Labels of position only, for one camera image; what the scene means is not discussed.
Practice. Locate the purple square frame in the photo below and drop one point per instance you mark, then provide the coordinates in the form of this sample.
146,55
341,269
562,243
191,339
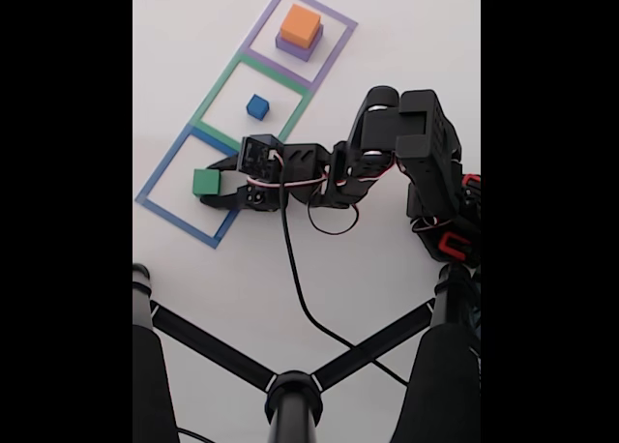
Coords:
333,53

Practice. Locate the black camera tripod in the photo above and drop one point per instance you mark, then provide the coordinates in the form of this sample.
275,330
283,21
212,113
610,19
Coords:
292,404

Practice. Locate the green square frame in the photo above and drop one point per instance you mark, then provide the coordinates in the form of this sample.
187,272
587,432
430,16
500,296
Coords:
219,90

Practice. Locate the blue square frame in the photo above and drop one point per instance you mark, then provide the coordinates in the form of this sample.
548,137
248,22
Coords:
168,165

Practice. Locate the green cube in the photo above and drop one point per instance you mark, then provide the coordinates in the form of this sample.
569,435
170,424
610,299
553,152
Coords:
205,182

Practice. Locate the small blue cube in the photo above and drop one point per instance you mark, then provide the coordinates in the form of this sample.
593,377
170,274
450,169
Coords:
257,107

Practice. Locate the red table clamp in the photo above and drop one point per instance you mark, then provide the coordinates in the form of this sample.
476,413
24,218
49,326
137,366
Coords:
444,244

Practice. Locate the purple block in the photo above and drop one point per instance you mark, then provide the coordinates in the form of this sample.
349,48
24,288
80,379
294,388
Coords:
292,52

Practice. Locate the orange block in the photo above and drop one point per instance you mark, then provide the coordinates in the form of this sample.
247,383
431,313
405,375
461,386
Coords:
300,22

